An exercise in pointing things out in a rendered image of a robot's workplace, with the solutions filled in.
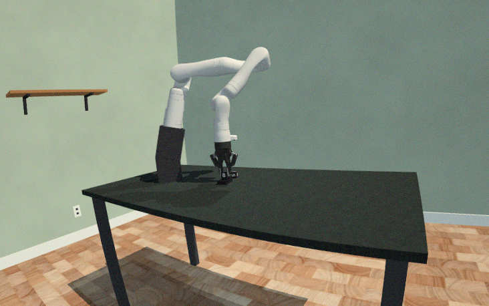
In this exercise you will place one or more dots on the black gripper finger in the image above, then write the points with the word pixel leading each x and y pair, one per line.
pixel 228 164
pixel 217 163

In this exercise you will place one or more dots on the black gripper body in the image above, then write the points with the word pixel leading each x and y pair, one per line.
pixel 226 148

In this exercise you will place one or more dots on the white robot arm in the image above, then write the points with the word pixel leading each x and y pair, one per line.
pixel 258 60

